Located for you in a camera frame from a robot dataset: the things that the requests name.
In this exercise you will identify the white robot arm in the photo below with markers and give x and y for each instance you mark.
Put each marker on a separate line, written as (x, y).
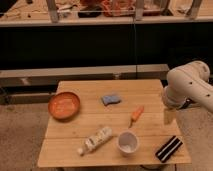
(189, 81)

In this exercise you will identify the orange ceramic bowl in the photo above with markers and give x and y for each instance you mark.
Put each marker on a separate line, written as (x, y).
(64, 105)

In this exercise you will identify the blue sponge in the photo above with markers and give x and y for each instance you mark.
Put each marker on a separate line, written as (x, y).
(110, 99)

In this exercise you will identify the wooden table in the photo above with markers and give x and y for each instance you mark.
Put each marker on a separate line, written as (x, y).
(108, 123)

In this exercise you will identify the white plastic bottle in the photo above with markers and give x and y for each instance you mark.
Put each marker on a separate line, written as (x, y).
(96, 140)

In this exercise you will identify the white cup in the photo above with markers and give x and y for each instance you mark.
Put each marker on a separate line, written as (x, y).
(127, 143)

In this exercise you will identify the long wooden bench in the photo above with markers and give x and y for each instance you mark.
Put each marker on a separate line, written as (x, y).
(52, 76)

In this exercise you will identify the black white striped block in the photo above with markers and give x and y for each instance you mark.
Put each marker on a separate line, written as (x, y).
(168, 149)

